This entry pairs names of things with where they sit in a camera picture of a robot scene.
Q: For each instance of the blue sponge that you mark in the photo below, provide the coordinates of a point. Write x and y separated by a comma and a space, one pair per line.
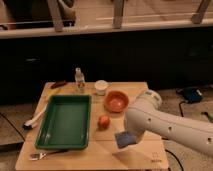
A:
123, 139

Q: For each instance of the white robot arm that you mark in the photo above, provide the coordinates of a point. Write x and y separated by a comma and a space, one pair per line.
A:
143, 114

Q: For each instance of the green plastic tray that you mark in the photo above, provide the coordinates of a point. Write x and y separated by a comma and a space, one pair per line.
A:
66, 123

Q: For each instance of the white cup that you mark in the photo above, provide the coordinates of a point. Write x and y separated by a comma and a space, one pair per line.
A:
101, 87

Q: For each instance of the orange bowl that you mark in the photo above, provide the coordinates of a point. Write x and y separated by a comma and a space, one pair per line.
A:
115, 101

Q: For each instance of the clear small bottle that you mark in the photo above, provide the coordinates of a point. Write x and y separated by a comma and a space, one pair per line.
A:
79, 78

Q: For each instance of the orange fruit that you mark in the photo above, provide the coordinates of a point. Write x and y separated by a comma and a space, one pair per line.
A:
104, 121

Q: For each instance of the red-brown sausage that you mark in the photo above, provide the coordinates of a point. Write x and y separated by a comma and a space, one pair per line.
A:
58, 84

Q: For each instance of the blue power box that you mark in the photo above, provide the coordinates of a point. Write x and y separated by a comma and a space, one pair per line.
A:
192, 95

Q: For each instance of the white handled brush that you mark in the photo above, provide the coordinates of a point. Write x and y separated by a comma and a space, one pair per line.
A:
30, 124

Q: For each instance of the metal fork black handle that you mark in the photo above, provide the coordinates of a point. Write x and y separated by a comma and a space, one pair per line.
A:
41, 155

